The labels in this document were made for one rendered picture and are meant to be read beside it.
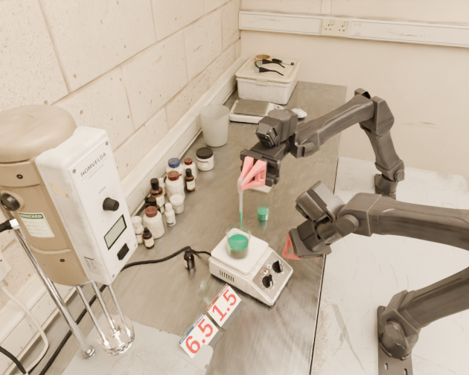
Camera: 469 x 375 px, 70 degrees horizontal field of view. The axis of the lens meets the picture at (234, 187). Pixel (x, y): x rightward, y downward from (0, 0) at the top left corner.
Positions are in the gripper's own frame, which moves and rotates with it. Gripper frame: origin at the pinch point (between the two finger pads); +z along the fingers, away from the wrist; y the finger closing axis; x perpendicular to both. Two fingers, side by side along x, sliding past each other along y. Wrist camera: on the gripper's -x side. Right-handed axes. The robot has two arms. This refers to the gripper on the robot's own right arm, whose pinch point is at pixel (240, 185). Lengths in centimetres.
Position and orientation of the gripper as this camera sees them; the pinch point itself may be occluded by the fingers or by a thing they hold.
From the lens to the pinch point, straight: 74.6
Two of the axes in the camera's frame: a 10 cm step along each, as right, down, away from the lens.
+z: -5.5, 5.4, -6.4
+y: 8.4, 3.4, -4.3
